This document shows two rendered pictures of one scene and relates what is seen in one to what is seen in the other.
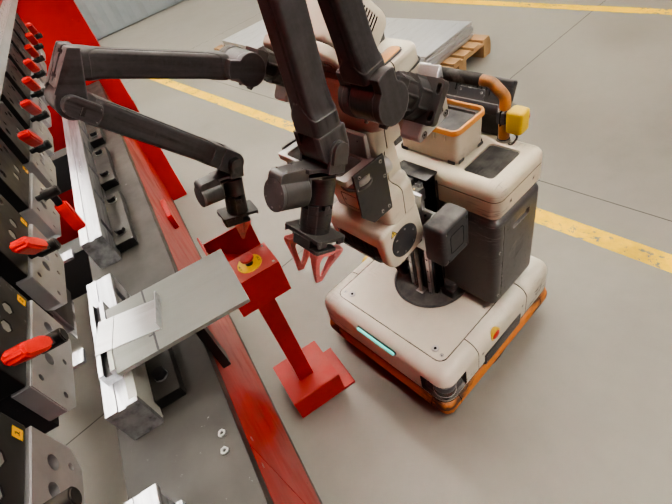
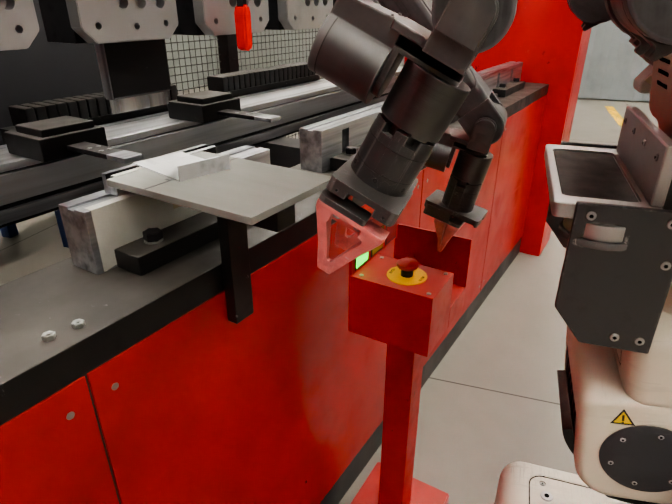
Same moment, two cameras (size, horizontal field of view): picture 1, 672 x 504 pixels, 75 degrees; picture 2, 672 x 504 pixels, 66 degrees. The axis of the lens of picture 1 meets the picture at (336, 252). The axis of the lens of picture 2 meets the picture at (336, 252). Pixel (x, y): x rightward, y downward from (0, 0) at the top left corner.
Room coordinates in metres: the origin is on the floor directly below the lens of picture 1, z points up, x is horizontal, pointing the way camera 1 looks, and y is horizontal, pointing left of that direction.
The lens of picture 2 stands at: (0.30, -0.29, 1.22)
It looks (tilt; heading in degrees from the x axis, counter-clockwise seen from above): 26 degrees down; 49
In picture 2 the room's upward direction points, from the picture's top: straight up
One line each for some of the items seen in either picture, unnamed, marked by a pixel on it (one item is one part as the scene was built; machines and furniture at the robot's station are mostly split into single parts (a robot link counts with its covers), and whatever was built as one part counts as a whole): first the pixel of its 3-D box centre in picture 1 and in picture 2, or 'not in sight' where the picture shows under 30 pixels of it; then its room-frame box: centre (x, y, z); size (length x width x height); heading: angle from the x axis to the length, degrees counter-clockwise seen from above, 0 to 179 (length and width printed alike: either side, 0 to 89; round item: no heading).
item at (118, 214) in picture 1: (119, 219); (372, 151); (1.18, 0.60, 0.89); 0.30 x 0.05 x 0.03; 17
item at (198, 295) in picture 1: (175, 306); (222, 181); (0.63, 0.34, 1.00); 0.26 x 0.18 x 0.01; 107
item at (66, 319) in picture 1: (57, 304); (136, 74); (0.58, 0.48, 1.13); 0.10 x 0.02 x 0.10; 17
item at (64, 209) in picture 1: (61, 210); (239, 16); (0.75, 0.46, 1.20); 0.04 x 0.02 x 0.10; 107
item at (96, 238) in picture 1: (79, 141); (449, 97); (1.79, 0.85, 0.92); 1.68 x 0.06 x 0.10; 17
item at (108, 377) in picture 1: (105, 340); (164, 167); (0.61, 0.49, 0.99); 0.20 x 0.03 x 0.03; 17
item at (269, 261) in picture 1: (244, 263); (411, 277); (0.96, 0.27, 0.75); 0.20 x 0.16 x 0.18; 19
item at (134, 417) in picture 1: (120, 346); (184, 199); (0.63, 0.49, 0.92); 0.39 x 0.06 x 0.10; 17
